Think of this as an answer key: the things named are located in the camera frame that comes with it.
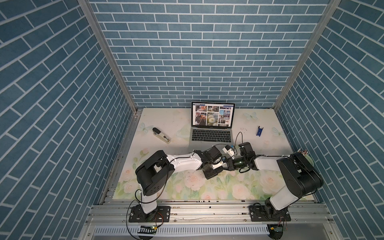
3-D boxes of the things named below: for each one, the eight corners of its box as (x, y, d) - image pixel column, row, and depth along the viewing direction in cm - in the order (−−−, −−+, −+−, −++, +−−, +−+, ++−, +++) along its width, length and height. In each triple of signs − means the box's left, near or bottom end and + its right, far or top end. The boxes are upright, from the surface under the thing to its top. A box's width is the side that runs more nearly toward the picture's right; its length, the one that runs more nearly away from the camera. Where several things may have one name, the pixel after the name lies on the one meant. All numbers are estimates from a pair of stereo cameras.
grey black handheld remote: (153, 133, 108) (151, 129, 104) (156, 131, 110) (154, 126, 105) (167, 145, 102) (166, 141, 98) (170, 142, 103) (169, 138, 99)
